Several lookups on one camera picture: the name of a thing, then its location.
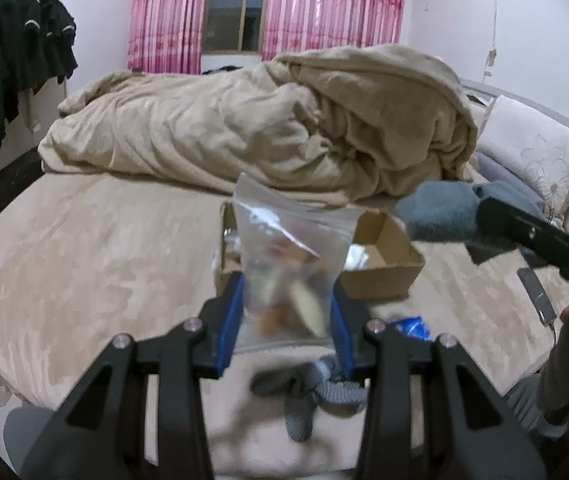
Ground grey dotted socks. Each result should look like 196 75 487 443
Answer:
250 354 368 443

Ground brown cardboard box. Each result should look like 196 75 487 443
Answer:
213 202 425 300

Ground black clothes pile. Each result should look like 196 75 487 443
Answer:
0 0 78 146

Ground smartphone on bed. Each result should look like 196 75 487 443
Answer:
517 268 557 326

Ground floral white pillow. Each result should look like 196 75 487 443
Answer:
477 96 569 220

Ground pink curtains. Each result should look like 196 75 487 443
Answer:
127 0 405 75

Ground beige bed sheet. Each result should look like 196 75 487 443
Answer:
0 174 554 478

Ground blue tissue packet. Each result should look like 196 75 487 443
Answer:
389 316 433 341

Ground window with frame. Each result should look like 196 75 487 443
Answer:
203 0 266 54

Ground grey knit glove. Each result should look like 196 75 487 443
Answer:
395 181 545 266

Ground zip bag with snacks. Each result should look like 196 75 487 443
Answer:
232 174 362 348

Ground beige rumpled blanket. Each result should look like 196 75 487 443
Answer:
38 44 478 203

